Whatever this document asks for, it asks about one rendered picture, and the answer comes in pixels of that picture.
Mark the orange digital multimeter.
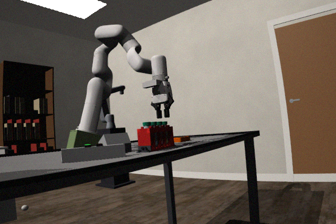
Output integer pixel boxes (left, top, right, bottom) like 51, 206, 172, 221
174, 136, 190, 142

